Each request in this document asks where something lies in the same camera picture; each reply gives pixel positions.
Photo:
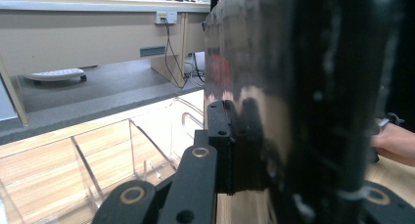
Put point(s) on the white cabinet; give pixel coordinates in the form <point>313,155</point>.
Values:
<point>6,100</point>

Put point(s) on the magazine with portrait cover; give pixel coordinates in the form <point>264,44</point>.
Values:
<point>277,70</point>

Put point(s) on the beige wooden desk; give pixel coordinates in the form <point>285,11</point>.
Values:
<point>81,35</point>

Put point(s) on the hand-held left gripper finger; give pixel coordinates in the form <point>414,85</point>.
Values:
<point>221,145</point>

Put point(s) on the white wall socket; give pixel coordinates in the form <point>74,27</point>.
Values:
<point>166,17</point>

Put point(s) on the clear acrylic file rack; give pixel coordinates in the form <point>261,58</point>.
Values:
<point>98,158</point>

